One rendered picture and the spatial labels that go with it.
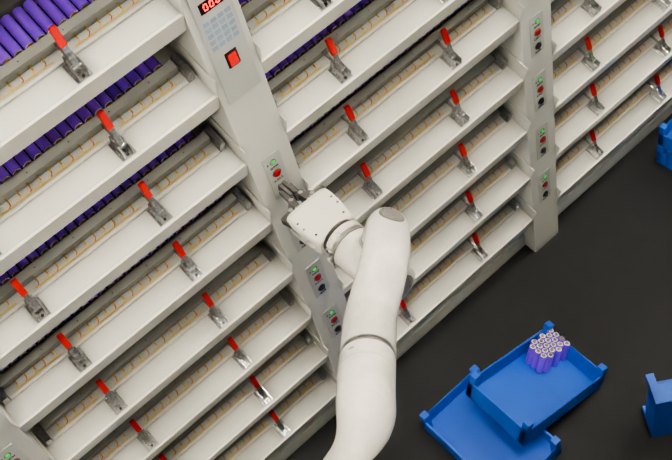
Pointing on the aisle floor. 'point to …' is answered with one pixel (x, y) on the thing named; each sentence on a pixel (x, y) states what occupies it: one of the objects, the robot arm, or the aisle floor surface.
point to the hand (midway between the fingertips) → (288, 192)
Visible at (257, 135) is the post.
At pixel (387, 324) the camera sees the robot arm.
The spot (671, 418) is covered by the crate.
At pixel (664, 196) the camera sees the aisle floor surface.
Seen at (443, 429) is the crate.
